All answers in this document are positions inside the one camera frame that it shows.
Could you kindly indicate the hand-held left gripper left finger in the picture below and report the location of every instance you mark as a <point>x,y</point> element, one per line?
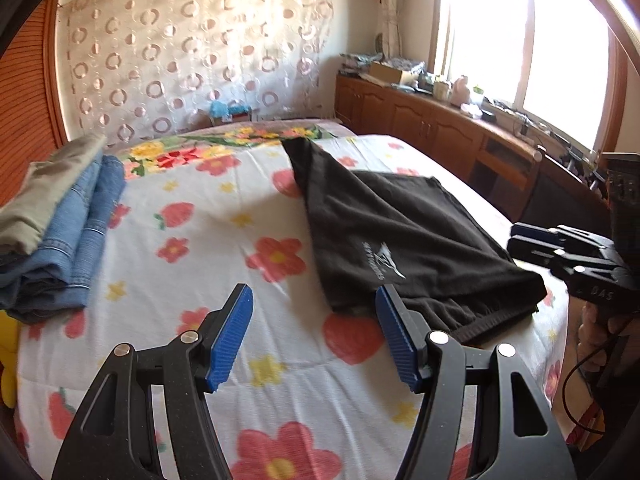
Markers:
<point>232,340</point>

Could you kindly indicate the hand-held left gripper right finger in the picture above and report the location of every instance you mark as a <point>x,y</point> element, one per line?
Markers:
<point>395,335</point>

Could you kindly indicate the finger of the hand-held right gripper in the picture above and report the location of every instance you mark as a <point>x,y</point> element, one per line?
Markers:
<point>532,233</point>
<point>530,252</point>

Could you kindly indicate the black pants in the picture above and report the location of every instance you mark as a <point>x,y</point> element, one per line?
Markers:
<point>400,220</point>

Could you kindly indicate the folded khaki pants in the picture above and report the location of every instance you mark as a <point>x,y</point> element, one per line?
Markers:
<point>35,195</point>

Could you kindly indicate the person's right hand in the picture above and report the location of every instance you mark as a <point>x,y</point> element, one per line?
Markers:
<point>591,335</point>

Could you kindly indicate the dark chair back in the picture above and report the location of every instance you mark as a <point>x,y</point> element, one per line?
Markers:
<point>565,195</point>

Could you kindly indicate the white floral strawberry blanket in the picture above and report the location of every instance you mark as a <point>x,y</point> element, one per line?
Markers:
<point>200,240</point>

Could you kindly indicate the pink figurine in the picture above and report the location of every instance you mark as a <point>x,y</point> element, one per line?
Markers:
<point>462,91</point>

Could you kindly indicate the long wooden cabinet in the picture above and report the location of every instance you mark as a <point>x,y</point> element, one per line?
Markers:
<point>400,110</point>

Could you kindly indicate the wooden-framed window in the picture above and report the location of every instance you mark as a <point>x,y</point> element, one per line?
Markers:
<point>550,50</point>

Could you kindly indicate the folded blue jeans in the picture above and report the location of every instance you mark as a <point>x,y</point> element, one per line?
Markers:
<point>75,230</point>

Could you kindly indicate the floral pillow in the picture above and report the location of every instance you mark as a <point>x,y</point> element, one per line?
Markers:
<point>240,137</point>

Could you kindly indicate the cardboard box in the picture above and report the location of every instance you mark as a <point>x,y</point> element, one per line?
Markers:
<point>387,74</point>

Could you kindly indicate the yellow plush toy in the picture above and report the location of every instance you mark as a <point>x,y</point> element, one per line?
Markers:
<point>7,365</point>

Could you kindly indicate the blue plastic item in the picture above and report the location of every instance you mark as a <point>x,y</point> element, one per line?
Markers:
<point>218,109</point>

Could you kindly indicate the patterned fabric pile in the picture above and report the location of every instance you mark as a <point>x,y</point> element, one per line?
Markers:
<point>360,60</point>

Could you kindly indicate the lace window curtain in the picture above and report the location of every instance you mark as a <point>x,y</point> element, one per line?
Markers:
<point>395,10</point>

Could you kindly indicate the sheer circle-pattern curtain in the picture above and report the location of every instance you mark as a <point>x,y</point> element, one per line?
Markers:
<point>175,35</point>

